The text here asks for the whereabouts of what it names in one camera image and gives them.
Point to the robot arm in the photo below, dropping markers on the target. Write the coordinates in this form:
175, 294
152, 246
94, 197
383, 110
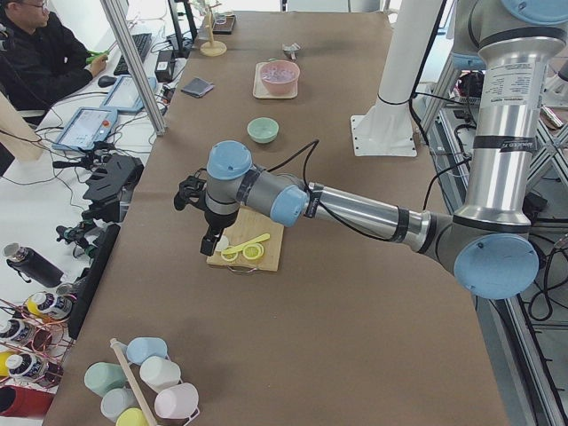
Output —
484, 243

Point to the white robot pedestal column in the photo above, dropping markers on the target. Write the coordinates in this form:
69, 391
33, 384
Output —
387, 127

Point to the computer mouse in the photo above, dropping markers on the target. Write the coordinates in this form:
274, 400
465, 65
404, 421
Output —
106, 81

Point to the metal ice scoop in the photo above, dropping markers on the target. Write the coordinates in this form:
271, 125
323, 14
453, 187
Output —
291, 50

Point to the white steamed bun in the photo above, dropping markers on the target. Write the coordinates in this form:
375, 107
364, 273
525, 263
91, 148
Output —
222, 244

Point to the cream white cup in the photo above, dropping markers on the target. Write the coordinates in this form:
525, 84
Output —
159, 374

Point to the copper wire bottle rack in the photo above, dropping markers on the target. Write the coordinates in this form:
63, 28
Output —
35, 340

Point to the yellow cup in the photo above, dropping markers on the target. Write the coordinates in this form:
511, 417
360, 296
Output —
132, 417

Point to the black water bottle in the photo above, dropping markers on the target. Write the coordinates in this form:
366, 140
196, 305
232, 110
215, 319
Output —
30, 265

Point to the yellow plastic knife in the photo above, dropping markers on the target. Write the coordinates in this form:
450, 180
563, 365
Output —
240, 247

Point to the cream serving tray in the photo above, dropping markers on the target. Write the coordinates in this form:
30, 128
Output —
260, 92

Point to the grey cup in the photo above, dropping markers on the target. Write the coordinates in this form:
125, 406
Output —
115, 402

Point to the light blue cup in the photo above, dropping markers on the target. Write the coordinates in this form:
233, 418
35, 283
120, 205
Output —
140, 349

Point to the lemon slice near bun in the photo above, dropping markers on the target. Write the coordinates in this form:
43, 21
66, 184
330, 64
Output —
229, 256

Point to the dark wooden tray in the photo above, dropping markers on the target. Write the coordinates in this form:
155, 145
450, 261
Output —
223, 24

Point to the blue teach pendant tablet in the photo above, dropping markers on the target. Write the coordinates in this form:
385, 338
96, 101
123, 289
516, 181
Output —
87, 127

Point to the seated person in black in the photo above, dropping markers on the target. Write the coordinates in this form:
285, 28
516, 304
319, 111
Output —
46, 63

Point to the mint green cup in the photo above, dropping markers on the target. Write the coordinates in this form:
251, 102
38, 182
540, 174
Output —
102, 377

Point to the wooden mug tree stand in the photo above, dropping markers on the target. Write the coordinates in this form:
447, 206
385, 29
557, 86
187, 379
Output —
212, 47

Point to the green ceramic bowl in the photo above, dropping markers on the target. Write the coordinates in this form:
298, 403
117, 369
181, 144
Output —
263, 130

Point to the aluminium frame post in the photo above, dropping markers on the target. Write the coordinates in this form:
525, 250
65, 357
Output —
117, 22

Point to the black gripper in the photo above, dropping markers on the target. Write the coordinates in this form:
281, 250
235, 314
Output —
218, 219

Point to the grey folded cloth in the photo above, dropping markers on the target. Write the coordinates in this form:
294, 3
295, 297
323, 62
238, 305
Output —
198, 87

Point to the clear ice cubes pile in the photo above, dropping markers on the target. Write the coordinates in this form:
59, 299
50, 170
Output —
278, 73

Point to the wooden rack handle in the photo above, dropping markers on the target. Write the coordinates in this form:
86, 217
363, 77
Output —
116, 347

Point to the top stacked lemon slice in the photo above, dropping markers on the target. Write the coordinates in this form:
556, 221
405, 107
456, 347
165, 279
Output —
253, 251

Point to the pink cup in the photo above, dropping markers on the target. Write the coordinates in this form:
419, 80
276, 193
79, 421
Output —
177, 402

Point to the pink bowl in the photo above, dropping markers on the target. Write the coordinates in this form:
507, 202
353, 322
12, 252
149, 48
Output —
281, 88

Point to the bamboo cutting board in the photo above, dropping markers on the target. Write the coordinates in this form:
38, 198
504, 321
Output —
250, 224

